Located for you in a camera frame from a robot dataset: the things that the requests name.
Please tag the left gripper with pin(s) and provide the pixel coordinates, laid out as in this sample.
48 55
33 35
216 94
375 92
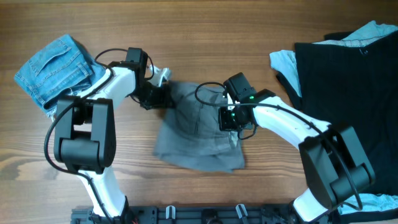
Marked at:
165 97

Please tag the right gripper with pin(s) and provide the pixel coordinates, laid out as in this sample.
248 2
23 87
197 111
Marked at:
224 123

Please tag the grey shorts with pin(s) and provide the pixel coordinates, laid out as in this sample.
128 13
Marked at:
190 136

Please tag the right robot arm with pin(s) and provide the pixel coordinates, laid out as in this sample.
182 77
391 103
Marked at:
335 164

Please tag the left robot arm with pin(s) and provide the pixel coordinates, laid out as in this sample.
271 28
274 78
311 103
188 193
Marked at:
82 139

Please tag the light blue garment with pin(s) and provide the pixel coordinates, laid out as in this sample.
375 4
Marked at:
285 63

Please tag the folded blue denim shorts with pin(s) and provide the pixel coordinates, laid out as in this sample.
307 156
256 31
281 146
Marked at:
63 67

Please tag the black garment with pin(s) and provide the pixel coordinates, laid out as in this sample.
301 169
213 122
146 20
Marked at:
356 85

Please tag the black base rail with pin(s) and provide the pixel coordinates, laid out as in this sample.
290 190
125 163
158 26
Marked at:
199 214

